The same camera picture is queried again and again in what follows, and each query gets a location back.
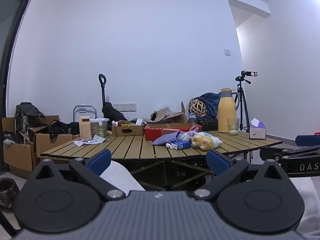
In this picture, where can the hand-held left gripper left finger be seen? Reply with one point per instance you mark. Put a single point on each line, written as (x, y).
(100, 158)

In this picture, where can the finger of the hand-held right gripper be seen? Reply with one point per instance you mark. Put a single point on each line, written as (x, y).
(272, 153)
(307, 140)

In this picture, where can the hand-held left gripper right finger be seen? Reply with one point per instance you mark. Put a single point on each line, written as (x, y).
(217, 161)

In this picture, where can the yellow hamster plush toy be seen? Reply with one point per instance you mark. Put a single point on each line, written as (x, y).
(202, 142)

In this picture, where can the light blue soft toy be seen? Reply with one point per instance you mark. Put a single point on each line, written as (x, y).
(206, 133)

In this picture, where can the pink plush toy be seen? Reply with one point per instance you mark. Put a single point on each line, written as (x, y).
(193, 131)

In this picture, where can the small blue box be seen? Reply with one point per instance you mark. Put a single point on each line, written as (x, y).
(181, 145)

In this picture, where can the small white tube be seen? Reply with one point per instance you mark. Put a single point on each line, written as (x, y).
(168, 145)

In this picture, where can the purple fabric pouch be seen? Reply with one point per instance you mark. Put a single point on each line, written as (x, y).
(165, 138)

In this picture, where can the red cardboard box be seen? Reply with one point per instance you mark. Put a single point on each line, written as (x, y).
(155, 135)

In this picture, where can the crumpled papers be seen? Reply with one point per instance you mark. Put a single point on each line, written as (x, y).
(87, 141)

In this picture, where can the purple tissue box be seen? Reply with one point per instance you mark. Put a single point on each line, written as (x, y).
(257, 132)

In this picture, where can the green bottle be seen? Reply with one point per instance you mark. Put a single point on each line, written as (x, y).
(101, 130)

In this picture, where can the clear plastic container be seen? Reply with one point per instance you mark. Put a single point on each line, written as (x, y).
(94, 128)

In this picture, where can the small brown cardboard box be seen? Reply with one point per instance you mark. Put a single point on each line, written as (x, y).
(117, 130)

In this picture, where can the clear glass cup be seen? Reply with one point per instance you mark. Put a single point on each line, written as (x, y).
(233, 127)

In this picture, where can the black case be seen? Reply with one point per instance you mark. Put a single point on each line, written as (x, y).
(208, 124)

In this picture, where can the person's right leg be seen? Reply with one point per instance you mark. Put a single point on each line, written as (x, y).
(310, 205)

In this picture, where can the black folding trolley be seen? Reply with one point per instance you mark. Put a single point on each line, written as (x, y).
(111, 112)

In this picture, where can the black clothing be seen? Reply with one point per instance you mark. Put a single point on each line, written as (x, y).
(62, 128)

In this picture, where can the yellow thermos jug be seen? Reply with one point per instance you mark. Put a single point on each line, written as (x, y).
(226, 112)

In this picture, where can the blue water bottle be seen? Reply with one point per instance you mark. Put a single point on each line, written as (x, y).
(191, 117)

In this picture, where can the metal folding stool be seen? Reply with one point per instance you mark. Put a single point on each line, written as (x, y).
(83, 108)

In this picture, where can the wicker ball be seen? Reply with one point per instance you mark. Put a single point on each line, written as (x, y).
(198, 108)

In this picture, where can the dark blue cloth bag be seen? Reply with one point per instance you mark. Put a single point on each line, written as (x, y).
(211, 102)

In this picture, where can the torn brown cardboard box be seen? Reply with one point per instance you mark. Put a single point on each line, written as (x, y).
(170, 117)

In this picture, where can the large brown cardboard box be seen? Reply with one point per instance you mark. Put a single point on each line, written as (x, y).
(17, 157)

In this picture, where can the grey backpack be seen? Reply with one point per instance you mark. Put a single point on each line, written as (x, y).
(27, 115)

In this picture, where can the white crumpled cloth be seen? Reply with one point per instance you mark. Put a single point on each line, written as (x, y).
(8, 142)

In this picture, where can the black trash bin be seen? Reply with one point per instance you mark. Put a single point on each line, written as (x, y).
(7, 195)

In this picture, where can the dark framed glass door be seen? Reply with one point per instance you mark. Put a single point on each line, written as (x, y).
(6, 55)

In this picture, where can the white wall socket strip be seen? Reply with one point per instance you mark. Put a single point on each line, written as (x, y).
(125, 107)

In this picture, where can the white light switch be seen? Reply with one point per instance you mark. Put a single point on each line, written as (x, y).
(227, 52)

